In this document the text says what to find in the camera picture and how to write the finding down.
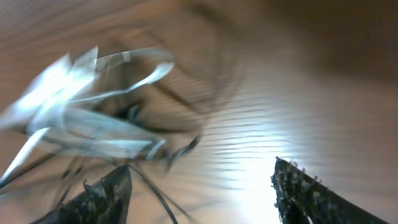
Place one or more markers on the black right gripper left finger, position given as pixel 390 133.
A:
pixel 105 202

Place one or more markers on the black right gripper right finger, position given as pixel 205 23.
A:
pixel 301 199

